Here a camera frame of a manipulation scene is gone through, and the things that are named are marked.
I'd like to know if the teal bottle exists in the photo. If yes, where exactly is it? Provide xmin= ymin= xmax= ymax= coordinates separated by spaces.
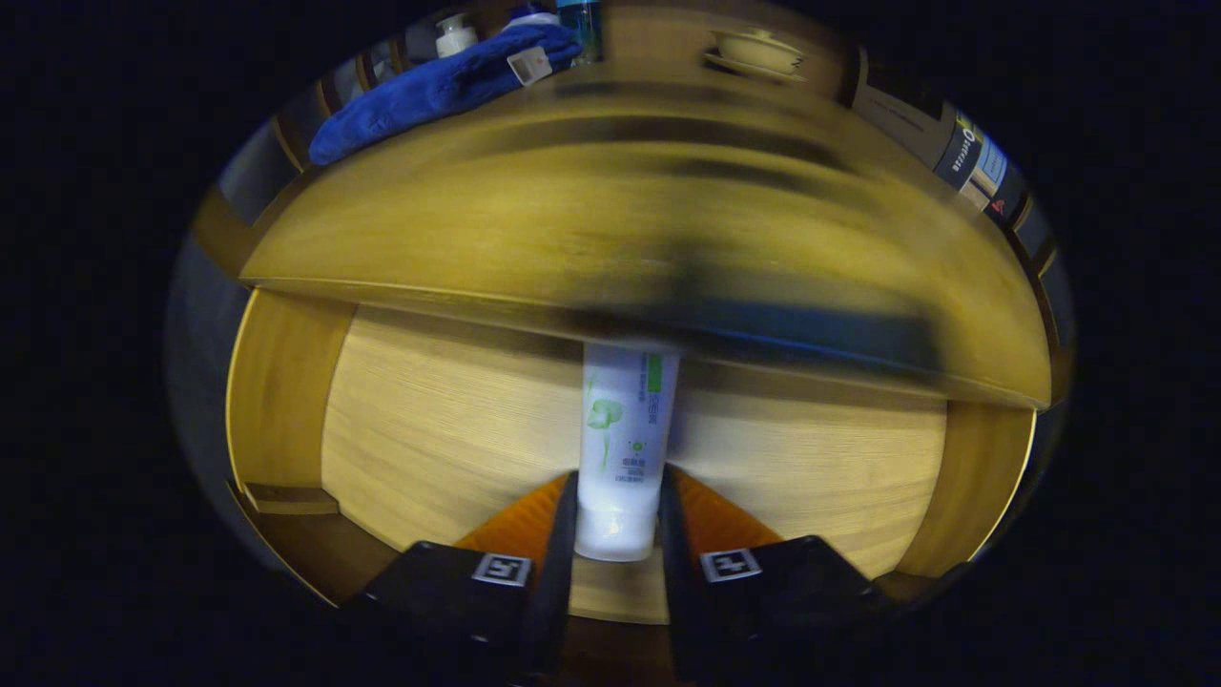
xmin=556 ymin=0 xmax=604 ymax=66

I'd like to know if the white green-print tube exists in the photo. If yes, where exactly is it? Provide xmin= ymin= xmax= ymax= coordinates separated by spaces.
xmin=574 ymin=339 xmax=681 ymax=562

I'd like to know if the pale grey spine book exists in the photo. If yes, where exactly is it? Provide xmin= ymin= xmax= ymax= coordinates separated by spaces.
xmin=962 ymin=134 xmax=1010 ymax=211

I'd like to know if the black spine book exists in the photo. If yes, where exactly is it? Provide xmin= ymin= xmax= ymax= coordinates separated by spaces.
xmin=984 ymin=164 xmax=1031 ymax=228

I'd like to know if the white pump bottle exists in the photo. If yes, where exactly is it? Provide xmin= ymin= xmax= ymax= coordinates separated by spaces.
xmin=434 ymin=12 xmax=480 ymax=58

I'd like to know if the wooden countertop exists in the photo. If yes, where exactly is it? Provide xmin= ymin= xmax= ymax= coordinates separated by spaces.
xmin=238 ymin=29 xmax=1058 ymax=411

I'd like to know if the blue towel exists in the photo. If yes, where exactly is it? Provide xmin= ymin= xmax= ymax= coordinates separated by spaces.
xmin=307 ymin=24 xmax=583 ymax=168

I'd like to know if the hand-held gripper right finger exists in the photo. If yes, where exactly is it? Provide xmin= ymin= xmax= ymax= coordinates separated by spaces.
xmin=654 ymin=464 xmax=902 ymax=687

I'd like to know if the blue spine book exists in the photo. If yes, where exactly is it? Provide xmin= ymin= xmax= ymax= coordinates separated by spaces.
xmin=852 ymin=48 xmax=983 ymax=190

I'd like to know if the beige lidded teacup with saucer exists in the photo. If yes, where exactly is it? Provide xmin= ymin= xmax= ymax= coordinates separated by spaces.
xmin=704 ymin=27 xmax=807 ymax=82

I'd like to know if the wooden drawer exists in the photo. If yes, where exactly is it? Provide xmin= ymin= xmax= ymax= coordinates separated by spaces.
xmin=224 ymin=284 xmax=1041 ymax=659

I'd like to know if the wooden cabinet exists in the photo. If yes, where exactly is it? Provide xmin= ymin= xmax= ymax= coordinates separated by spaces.
xmin=186 ymin=0 xmax=1079 ymax=421

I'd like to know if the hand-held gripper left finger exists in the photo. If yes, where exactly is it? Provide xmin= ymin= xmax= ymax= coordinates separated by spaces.
xmin=339 ymin=469 xmax=581 ymax=687

